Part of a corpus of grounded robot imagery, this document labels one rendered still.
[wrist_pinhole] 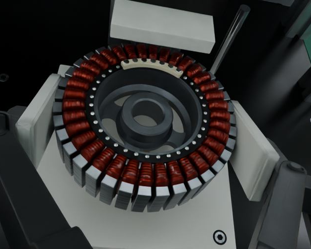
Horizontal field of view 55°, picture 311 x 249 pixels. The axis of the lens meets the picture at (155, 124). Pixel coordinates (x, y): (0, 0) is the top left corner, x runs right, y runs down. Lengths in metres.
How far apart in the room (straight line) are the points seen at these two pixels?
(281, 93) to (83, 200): 0.23
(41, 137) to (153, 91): 0.09
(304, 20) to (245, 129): 0.25
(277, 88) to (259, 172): 0.20
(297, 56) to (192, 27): 0.23
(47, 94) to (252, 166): 0.12
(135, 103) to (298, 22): 0.27
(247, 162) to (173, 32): 0.08
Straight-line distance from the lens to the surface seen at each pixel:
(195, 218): 0.23
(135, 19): 0.18
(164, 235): 0.22
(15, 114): 0.17
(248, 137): 0.18
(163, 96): 0.21
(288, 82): 0.36
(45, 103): 0.16
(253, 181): 0.17
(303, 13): 0.40
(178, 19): 0.19
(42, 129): 0.16
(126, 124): 0.18
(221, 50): 0.26
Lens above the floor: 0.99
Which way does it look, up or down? 57 degrees down
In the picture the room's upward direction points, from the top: 20 degrees clockwise
